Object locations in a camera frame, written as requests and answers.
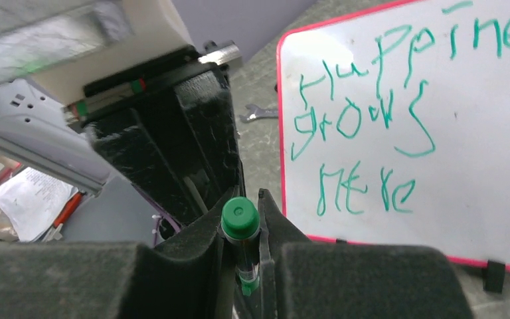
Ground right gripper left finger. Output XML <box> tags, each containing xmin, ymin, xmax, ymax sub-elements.
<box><xmin>0</xmin><ymin>187</ymin><xmax>238</xmax><ymax>318</ymax></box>

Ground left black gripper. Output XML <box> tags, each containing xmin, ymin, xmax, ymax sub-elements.
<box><xmin>63</xmin><ymin>44</ymin><xmax>241</xmax><ymax>226</ymax></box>

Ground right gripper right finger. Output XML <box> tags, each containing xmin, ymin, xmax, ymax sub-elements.
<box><xmin>258</xmin><ymin>189</ymin><xmax>473</xmax><ymax>318</ymax></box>

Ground white green marker pen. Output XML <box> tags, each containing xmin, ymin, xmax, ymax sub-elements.
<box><xmin>227</xmin><ymin>235</ymin><xmax>260</xmax><ymax>318</ymax></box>

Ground green marker cap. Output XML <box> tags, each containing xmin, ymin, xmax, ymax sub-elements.
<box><xmin>221</xmin><ymin>196</ymin><xmax>260</xmax><ymax>241</ymax></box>

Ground pink framed whiteboard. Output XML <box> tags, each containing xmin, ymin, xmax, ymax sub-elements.
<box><xmin>276</xmin><ymin>1</ymin><xmax>510</xmax><ymax>272</ymax></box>

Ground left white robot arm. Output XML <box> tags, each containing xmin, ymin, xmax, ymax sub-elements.
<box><xmin>0</xmin><ymin>42</ymin><xmax>245</xmax><ymax>226</ymax></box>

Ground silver open-end wrench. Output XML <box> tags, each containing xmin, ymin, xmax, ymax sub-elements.
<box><xmin>238</xmin><ymin>104</ymin><xmax>279</xmax><ymax>124</ymax></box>

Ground white paper sheets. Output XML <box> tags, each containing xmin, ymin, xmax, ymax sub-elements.
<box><xmin>0</xmin><ymin>168</ymin><xmax>78</xmax><ymax>242</ymax></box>

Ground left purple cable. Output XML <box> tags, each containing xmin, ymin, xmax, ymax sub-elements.
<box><xmin>136</xmin><ymin>187</ymin><xmax>182</xmax><ymax>247</ymax></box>

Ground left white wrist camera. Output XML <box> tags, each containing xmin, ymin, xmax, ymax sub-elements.
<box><xmin>0</xmin><ymin>1</ymin><xmax>191</xmax><ymax>104</ymax></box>

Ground orange handled tool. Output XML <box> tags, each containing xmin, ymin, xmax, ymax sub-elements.
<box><xmin>41</xmin><ymin>192</ymin><xmax>85</xmax><ymax>242</ymax></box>

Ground aluminium extrusion rail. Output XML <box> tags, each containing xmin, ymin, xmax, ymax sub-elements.
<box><xmin>0</xmin><ymin>131</ymin><xmax>111</xmax><ymax>195</ymax></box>

